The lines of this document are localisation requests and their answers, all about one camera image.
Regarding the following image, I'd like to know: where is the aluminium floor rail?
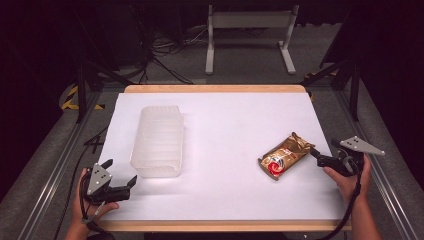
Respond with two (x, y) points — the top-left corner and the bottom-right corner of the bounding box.
(334, 89), (422, 240)
(15, 90), (103, 240)

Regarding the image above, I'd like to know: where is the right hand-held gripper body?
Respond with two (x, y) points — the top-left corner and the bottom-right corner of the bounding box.
(316, 135), (386, 178)

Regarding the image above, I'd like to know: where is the person's right hand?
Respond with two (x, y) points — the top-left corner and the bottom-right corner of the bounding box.
(322, 154), (373, 205)

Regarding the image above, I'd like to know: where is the white table sheet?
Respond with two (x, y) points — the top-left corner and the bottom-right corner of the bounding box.
(98, 92), (348, 222)

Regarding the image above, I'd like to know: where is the black tripod stand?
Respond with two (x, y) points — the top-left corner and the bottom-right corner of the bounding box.
(299, 6), (364, 123)
(71, 6), (135, 124)

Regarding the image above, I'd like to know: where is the translucent plastic container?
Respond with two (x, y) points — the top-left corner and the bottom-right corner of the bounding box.
(129, 105), (185, 179)

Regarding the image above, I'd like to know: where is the white metal stand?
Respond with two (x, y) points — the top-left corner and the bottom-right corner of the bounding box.
(204, 3), (300, 76)

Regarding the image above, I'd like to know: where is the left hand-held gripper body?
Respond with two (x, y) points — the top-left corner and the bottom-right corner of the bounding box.
(85, 162), (131, 206)

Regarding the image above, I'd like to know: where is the person's left hand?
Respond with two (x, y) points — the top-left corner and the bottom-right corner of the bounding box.
(71, 167), (120, 232)

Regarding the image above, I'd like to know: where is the yellow black hazard tape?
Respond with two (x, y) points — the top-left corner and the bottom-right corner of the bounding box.
(59, 84), (106, 111)

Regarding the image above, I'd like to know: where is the gold snack packet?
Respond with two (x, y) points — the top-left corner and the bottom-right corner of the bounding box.
(257, 131), (316, 182)

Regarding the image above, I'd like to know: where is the tangle of floor cables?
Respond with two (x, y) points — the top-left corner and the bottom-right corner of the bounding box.
(131, 6), (209, 85)

